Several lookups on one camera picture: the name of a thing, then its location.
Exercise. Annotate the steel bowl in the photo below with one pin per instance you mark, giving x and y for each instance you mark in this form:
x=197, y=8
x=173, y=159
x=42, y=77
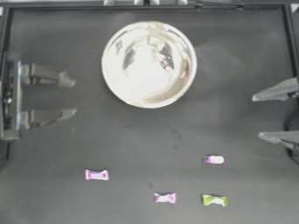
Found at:
x=149, y=87

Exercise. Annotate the grey frame bracket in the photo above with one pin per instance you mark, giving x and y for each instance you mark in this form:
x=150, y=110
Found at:
x=109, y=2

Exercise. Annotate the green candy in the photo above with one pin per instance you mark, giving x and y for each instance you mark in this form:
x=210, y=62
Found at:
x=214, y=200

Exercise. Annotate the red white black candy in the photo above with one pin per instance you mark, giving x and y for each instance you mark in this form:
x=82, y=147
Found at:
x=166, y=63

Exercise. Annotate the black table frame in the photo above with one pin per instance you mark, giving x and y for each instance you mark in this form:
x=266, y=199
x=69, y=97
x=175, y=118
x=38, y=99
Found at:
x=58, y=6

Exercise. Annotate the small purple white candy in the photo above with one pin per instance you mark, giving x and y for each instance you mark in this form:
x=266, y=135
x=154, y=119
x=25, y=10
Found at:
x=214, y=159

